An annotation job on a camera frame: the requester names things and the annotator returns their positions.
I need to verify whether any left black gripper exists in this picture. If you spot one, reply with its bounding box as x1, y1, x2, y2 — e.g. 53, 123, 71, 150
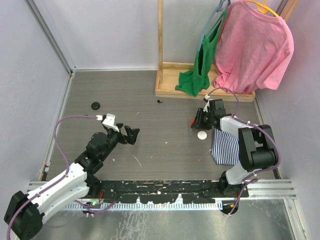
100, 123, 139, 161

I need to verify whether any white earbud charging case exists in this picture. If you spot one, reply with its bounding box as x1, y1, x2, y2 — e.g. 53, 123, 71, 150
197, 130, 208, 141

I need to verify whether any blue striped cloth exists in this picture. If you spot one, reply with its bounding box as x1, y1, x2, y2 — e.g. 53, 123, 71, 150
211, 128, 239, 166

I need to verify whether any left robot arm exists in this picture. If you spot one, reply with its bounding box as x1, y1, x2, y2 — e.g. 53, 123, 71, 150
4, 123, 140, 240

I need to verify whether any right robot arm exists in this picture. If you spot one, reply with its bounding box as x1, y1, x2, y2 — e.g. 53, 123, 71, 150
191, 96, 280, 197

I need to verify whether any green tank top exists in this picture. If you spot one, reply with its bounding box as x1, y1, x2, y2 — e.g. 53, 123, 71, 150
175, 10, 228, 97

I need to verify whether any wooden clothes rack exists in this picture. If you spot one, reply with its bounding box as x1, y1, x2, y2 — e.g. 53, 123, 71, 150
155, 0, 299, 102

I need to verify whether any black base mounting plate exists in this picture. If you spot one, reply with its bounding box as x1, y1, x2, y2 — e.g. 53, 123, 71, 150
84, 180, 243, 204

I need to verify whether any pink t-shirt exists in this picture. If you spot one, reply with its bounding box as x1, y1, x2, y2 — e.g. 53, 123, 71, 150
213, 0, 294, 94

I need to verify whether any blue-grey hanger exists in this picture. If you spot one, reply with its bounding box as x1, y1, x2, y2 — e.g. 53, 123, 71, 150
197, 0, 231, 52

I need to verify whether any yellow hanger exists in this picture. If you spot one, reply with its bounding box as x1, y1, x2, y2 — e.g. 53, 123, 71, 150
246, 0, 279, 17

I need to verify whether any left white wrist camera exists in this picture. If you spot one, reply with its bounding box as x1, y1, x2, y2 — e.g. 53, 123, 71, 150
96, 113, 120, 133

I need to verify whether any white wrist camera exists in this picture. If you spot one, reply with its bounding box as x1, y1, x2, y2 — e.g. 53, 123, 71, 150
203, 94, 212, 113
96, 113, 120, 133

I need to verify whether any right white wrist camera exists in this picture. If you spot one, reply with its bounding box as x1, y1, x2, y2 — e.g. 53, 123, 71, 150
203, 94, 212, 113

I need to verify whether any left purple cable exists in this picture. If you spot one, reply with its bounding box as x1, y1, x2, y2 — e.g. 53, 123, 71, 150
6, 114, 100, 240

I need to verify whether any white cable duct strip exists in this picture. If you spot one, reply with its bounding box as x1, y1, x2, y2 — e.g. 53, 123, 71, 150
62, 199, 223, 211

